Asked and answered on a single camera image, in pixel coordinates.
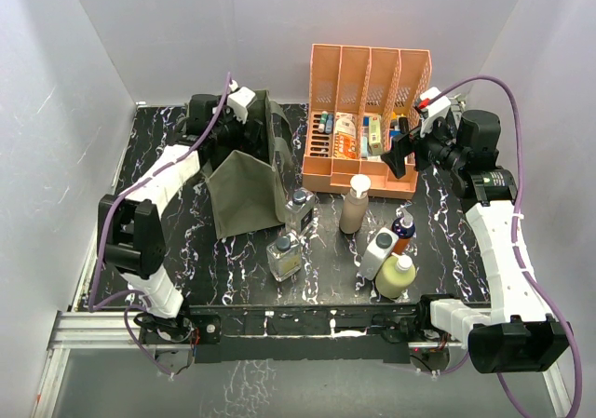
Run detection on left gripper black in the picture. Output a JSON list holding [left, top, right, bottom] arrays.
[[210, 101, 263, 158]]

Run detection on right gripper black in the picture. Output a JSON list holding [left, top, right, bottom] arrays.
[[381, 113, 467, 179]]

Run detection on olive green canvas bag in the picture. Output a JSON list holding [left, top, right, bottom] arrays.
[[196, 90, 292, 239]]

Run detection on clear square bottle black label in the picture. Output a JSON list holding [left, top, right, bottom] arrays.
[[285, 188, 315, 242]]

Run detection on clear square bottle yellow liquid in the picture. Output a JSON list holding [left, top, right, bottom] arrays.
[[266, 233, 303, 282]]

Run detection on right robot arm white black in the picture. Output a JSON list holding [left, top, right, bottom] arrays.
[[382, 110, 569, 373]]

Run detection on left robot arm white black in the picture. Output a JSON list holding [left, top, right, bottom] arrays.
[[91, 87, 264, 343]]

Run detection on green white small box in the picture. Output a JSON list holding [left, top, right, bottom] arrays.
[[361, 114, 385, 161]]

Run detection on red white snack packet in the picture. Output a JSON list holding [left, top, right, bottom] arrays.
[[333, 112, 357, 159]]

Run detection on orange plastic file organizer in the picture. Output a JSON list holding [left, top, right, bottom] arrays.
[[302, 44, 432, 199]]

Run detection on small blue tubes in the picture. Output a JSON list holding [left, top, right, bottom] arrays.
[[318, 111, 333, 134]]

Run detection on brown pump bottle white top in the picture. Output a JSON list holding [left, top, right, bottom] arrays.
[[339, 174, 372, 235]]

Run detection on dark blue orange pump bottle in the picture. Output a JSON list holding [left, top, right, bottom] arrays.
[[391, 210, 415, 255]]

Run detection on white bottle grey cap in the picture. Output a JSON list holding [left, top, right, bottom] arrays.
[[359, 227, 399, 280]]

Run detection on pale yellow bottle white cap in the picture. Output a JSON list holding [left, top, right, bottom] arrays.
[[374, 254, 416, 299]]

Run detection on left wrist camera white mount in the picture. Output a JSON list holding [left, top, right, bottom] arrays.
[[226, 80, 256, 124]]

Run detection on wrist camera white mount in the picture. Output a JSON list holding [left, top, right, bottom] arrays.
[[226, 80, 256, 124], [413, 87, 451, 138]]

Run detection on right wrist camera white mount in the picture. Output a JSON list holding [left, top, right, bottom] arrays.
[[413, 87, 451, 138]]

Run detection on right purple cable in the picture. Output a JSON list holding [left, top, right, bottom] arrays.
[[437, 75, 583, 418]]

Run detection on purple cable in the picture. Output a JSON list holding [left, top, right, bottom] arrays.
[[87, 72, 234, 377], [437, 75, 583, 418]]

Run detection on black front rail frame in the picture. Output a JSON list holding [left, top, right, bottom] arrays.
[[141, 303, 462, 364]]

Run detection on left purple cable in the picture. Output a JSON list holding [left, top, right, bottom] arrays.
[[87, 72, 234, 377]]

